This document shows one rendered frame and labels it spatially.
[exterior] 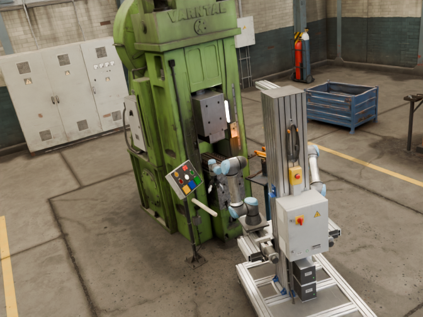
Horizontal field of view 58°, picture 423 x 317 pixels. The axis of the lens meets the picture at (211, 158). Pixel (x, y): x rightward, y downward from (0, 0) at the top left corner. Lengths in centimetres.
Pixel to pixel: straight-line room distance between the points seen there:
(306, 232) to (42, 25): 766
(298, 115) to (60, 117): 682
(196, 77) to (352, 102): 395
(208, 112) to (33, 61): 539
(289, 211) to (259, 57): 911
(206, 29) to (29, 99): 552
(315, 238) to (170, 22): 233
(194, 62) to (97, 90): 525
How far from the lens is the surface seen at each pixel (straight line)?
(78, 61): 894
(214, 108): 408
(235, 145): 453
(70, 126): 908
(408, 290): 419
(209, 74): 417
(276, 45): 1206
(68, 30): 952
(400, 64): 1183
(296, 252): 314
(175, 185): 379
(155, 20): 380
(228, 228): 467
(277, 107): 278
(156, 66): 409
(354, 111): 746
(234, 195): 331
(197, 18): 401
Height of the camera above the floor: 278
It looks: 24 degrees down
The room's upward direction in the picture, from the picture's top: 8 degrees counter-clockwise
